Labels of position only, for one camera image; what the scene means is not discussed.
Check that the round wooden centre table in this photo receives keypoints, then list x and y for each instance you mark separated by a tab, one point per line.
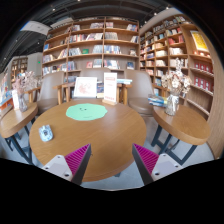
110	137

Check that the green round mouse pad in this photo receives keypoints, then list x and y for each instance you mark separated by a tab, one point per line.
86	112

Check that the round wooden left table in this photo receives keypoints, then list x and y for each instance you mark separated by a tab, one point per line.
12	123

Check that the round wooden table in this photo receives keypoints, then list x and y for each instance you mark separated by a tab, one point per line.
12	123
186	125
110	137

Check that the brown leather chair left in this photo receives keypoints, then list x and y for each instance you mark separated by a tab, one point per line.
50	92

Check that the wooden bookshelf far left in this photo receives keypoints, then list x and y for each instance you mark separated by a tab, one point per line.
19	65

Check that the wooden bookshelf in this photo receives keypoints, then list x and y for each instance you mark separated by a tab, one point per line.
19	65
170	38
94	42

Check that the round wooden right table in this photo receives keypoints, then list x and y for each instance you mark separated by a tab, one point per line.
186	125

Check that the white red standing sign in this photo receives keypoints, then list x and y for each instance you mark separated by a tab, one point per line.
110	88

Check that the small card on left table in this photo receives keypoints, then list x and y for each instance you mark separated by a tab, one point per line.
15	99

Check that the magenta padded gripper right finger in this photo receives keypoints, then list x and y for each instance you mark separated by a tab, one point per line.
152	166

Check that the yellow poster on shelf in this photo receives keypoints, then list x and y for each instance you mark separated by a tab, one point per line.
198	41

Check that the brown leather chair right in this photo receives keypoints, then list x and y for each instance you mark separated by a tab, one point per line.
137	95

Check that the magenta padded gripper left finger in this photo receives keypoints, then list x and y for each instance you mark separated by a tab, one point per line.
72	166

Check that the white framed picture card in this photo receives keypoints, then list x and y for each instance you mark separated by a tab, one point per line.
85	87

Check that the stack of books on chair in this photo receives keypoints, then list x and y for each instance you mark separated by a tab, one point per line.
157	100

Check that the wooden bookshelf centre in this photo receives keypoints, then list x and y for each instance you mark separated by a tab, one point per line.
94	42

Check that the brown leather chair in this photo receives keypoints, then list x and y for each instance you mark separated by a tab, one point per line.
137	95
50	92

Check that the glass vase dried flowers right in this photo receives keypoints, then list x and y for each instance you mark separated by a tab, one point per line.
176	82

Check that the wooden bookshelf right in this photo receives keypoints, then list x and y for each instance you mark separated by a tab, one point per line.
170	38

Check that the glass vase dried flowers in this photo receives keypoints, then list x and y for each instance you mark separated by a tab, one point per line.
24	82
176	82

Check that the glass vase dried flowers left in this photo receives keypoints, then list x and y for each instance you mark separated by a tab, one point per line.
24	82

